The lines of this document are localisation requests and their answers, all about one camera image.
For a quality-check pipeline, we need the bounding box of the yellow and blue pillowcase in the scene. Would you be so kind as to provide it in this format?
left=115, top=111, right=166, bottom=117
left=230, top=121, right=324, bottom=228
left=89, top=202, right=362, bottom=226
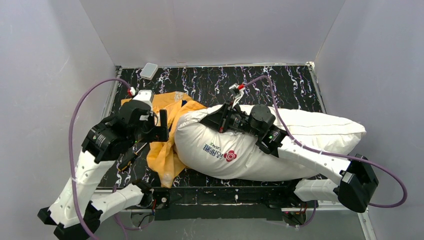
left=121, top=91, right=208, bottom=189

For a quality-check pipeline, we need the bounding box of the white pillow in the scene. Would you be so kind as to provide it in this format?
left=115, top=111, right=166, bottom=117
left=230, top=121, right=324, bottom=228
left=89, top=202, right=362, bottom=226
left=174, top=104, right=366, bottom=182

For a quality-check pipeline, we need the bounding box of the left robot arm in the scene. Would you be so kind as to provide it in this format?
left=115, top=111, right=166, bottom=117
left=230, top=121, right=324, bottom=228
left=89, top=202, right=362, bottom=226
left=38, top=89, right=169, bottom=240

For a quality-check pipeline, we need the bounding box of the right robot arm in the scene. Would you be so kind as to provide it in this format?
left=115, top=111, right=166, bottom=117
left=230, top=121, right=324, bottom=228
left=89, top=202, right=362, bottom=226
left=200, top=84, right=379, bottom=213

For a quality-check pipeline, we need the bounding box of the small white box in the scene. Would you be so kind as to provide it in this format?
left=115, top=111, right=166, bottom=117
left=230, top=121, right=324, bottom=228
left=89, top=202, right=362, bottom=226
left=139, top=62, right=159, bottom=80

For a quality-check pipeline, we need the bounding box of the yellow black screwdriver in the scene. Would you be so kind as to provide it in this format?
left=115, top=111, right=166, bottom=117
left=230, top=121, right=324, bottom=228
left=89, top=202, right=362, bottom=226
left=117, top=143, right=148, bottom=172

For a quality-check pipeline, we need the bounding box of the aluminium frame rail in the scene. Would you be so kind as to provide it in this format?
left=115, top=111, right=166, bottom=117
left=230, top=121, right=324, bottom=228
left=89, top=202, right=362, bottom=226
left=61, top=66, right=123, bottom=240

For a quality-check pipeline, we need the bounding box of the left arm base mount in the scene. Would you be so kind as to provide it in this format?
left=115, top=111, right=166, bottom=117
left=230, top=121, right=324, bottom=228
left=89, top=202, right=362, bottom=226
left=131, top=179, right=171, bottom=212

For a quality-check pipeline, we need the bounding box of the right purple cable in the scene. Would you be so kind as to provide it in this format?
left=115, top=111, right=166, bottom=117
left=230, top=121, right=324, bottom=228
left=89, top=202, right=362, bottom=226
left=243, top=74, right=408, bottom=229

